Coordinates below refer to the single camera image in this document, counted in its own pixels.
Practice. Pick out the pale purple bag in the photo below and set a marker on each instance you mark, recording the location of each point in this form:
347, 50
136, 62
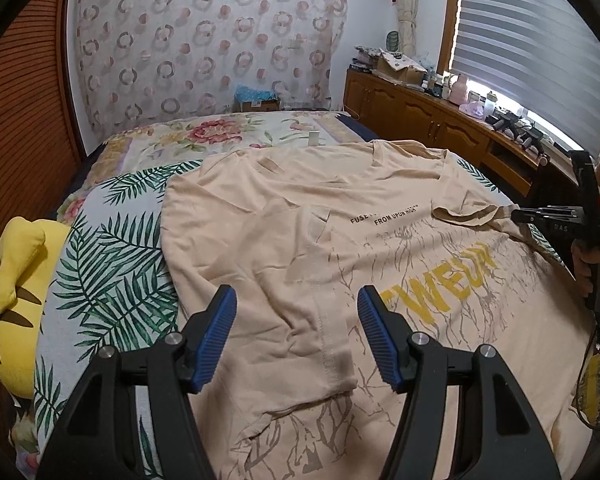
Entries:
472, 110

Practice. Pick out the navy mattress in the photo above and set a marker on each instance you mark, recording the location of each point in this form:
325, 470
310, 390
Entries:
362, 130

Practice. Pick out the white plastic bottle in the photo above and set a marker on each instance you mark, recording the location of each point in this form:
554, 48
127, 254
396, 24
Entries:
490, 104

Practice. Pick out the beige printed T-shirt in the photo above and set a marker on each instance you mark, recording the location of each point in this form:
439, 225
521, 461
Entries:
280, 240

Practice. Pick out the open cardboard box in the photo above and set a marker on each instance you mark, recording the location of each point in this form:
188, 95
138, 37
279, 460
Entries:
400, 70

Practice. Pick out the circle pattern sheer curtain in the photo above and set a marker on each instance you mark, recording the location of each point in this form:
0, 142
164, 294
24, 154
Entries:
205, 35

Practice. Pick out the pink jug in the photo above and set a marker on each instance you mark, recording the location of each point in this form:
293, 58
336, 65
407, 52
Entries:
459, 91

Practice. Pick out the yellow plush toy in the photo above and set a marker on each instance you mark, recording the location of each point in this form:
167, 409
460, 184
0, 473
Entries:
20, 260

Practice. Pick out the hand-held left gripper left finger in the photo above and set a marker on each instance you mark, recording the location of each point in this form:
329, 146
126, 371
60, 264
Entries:
215, 335

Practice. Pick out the beige tied curtain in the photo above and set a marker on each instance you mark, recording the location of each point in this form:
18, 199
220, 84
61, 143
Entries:
407, 10

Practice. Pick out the leaf print blanket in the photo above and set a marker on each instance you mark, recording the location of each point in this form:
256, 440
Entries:
110, 270

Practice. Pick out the black tool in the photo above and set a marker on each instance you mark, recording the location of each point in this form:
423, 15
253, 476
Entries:
522, 135

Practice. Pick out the small white tag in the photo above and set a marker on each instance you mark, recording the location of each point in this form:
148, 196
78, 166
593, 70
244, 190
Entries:
313, 138

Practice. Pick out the wooden sideboard cabinet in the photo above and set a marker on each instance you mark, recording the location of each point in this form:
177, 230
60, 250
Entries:
420, 115

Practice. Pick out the green ribbed jar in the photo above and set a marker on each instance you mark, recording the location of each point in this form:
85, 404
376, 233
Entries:
393, 41

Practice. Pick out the person's right hand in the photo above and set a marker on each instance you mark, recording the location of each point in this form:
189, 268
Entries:
586, 270

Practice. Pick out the wooden louvred door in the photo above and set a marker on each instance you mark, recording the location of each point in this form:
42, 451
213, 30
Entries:
25, 135

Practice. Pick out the floral blanket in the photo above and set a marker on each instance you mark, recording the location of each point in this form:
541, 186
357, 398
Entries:
205, 135

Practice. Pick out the small brown cardboard box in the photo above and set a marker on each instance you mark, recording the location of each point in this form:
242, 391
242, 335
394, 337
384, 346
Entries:
260, 106

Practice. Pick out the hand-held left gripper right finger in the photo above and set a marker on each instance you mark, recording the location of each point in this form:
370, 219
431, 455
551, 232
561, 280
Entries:
377, 335

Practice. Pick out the grey window blind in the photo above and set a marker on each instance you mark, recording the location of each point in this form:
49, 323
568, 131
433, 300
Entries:
530, 35

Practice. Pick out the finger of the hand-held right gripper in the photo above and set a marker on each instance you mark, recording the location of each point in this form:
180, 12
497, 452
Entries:
540, 216

